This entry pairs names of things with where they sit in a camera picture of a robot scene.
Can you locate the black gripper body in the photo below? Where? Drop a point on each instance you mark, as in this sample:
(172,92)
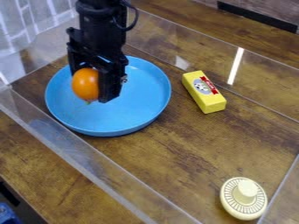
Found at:
(102,33)

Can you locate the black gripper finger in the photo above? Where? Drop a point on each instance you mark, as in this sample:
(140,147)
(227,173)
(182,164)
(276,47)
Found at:
(80,61)
(111,78)

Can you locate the orange ball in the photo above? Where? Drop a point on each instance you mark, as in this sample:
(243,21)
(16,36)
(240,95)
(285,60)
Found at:
(84,84)

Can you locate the blue round tray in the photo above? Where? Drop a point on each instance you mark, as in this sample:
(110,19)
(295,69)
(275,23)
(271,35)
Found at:
(142,102)

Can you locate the yellow butter box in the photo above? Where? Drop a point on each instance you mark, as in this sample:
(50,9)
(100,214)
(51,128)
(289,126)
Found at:
(203,92)

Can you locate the cream round lid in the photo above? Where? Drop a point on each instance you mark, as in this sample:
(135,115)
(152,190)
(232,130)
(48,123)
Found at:
(243,198)

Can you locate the blue object at corner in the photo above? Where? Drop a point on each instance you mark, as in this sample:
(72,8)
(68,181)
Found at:
(7,215)

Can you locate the clear acrylic enclosure wall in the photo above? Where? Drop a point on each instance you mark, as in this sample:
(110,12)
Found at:
(159,176)

